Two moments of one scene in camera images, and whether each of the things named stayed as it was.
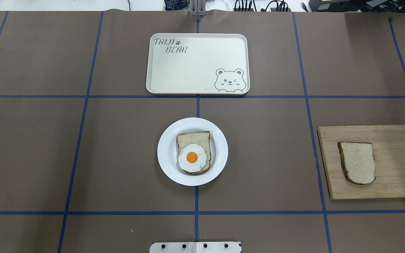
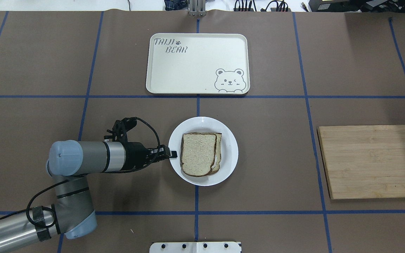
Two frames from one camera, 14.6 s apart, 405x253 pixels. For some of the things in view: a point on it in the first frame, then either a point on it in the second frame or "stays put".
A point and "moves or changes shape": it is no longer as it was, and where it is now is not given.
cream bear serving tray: x=198 y=63 stays put
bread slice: x=201 y=138 to x=216 y=166
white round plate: x=167 y=151 moves or changes shape
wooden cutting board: x=400 y=168 stays put
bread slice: x=358 y=160 to x=197 y=153
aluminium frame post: x=197 y=8 stays put
